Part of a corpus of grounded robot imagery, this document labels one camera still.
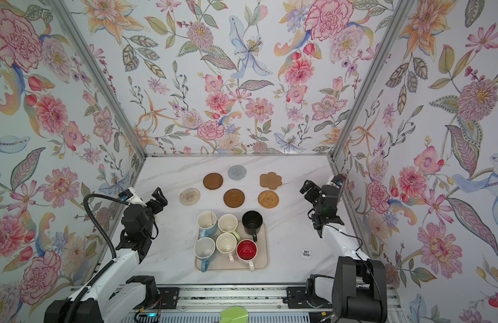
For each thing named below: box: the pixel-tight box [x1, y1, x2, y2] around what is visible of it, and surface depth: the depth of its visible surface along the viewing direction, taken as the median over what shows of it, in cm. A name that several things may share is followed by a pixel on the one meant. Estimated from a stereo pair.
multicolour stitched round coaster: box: [179, 187, 202, 206], surface depth 105 cm
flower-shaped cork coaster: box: [259, 171, 282, 190], surface depth 113 cm
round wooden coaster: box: [203, 172, 224, 190], surface depth 110 cm
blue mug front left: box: [193, 236, 217, 273], surface depth 80 cm
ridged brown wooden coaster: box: [223, 188, 246, 208], surface depth 103 cm
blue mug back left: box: [196, 210, 219, 239], surface depth 88 cm
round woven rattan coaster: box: [257, 189, 280, 210], surface depth 103 cm
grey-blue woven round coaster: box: [227, 164, 247, 181], surface depth 116 cm
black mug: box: [241, 209, 264, 243], surface depth 88 cm
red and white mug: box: [236, 238, 258, 272], surface depth 82 cm
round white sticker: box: [300, 247, 313, 260], surface depth 86 cm
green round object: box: [220, 305, 250, 323], surface depth 72 cm
